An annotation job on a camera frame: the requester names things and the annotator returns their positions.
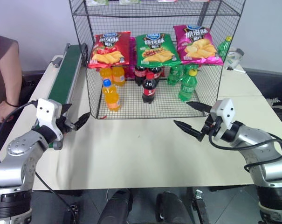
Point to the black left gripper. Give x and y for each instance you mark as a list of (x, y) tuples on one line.
[(65, 125)]

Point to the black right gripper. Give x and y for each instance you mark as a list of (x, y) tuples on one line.
[(211, 127)]

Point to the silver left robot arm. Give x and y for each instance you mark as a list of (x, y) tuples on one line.
[(17, 151)]

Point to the person's bare forearm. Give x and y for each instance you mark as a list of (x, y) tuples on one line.
[(13, 86)]

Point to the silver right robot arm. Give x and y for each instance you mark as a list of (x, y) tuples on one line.
[(250, 137)]

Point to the green conveyor belt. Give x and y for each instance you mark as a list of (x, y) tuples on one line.
[(63, 77)]

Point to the dark grey device with light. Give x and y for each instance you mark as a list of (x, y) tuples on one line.
[(57, 62)]

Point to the person's hand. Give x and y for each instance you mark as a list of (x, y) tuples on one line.
[(3, 111)]

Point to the green soda bottle yellow cap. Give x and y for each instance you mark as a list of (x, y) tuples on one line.
[(188, 86), (174, 75), (224, 49), (191, 67)]

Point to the orange soda bottle blue cap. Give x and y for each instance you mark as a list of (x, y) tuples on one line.
[(112, 96)]

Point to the cola bottle red cap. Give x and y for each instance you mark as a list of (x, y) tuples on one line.
[(139, 75), (149, 91), (156, 72)]

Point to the black wristband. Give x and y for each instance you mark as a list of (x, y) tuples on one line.
[(12, 104)]

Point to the white marker pen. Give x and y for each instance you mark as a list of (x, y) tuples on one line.
[(236, 70)]

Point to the magenta chips bag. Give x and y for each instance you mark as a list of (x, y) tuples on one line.
[(199, 45)]

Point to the white grey device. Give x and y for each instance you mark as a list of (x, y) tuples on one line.
[(235, 57)]

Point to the red chips bag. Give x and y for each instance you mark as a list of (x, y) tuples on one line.
[(108, 50)]

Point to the green chips bag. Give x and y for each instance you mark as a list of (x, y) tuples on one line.
[(156, 50)]

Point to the pink snack bag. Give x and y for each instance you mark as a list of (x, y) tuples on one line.
[(132, 53)]

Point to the black object beside table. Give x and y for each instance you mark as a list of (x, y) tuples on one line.
[(279, 109)]

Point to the black table clamp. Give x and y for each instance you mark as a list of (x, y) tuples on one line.
[(201, 205)]

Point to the person in brown shirt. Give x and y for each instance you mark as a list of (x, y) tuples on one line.
[(1, 65)]

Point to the dark rounded shape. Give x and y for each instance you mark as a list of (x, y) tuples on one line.
[(172, 207), (117, 206)]

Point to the green white snack packet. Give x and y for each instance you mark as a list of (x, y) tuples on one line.
[(96, 2)]

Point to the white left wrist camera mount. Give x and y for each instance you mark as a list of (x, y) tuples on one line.
[(48, 112)]

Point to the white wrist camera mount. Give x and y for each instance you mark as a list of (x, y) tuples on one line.
[(225, 112), (48, 112)]

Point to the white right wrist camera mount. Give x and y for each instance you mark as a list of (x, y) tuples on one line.
[(225, 112)]

